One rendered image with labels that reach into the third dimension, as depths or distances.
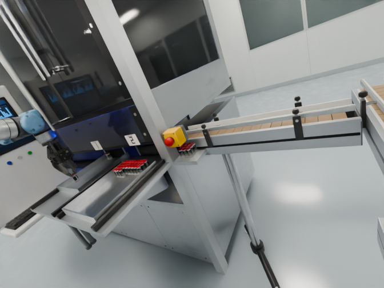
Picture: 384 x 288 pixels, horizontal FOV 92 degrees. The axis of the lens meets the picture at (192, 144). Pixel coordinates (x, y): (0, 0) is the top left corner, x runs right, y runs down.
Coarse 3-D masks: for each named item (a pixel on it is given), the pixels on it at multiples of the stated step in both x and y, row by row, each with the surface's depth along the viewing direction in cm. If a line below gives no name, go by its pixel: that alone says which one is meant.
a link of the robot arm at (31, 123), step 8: (0, 120) 65; (8, 120) 66; (16, 120) 68; (24, 120) 68; (32, 120) 70; (40, 120) 73; (0, 128) 63; (8, 128) 65; (16, 128) 67; (24, 128) 69; (32, 128) 70; (40, 128) 72; (0, 136) 64; (8, 136) 66; (16, 136) 68; (24, 136) 74
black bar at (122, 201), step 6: (162, 162) 88; (156, 168) 84; (150, 174) 81; (144, 180) 78; (138, 186) 76; (132, 192) 73; (120, 198) 70; (126, 198) 71; (114, 204) 68; (120, 204) 68; (108, 210) 66; (114, 210) 66; (102, 216) 64; (108, 216) 64; (96, 222) 62; (102, 222) 62; (96, 228) 60
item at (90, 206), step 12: (108, 180) 94; (120, 180) 90; (132, 180) 85; (84, 192) 84; (96, 192) 87; (108, 192) 83; (120, 192) 79; (72, 204) 80; (84, 204) 81; (96, 204) 77; (108, 204) 67; (72, 216) 75; (84, 216) 66; (96, 216) 63
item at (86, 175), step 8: (96, 160) 124; (104, 160) 129; (112, 160) 122; (120, 160) 110; (88, 168) 120; (96, 168) 119; (104, 168) 114; (80, 176) 115; (88, 176) 111; (96, 176) 98; (64, 184) 108; (72, 184) 109; (80, 184) 104; (88, 184) 94; (72, 192) 96
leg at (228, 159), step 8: (224, 160) 92; (232, 160) 91; (232, 168) 92; (232, 176) 94; (232, 184) 97; (240, 184) 96; (240, 192) 98; (240, 200) 100; (240, 208) 104; (248, 208) 103; (248, 216) 104; (248, 224) 107; (256, 232) 110; (256, 240) 111
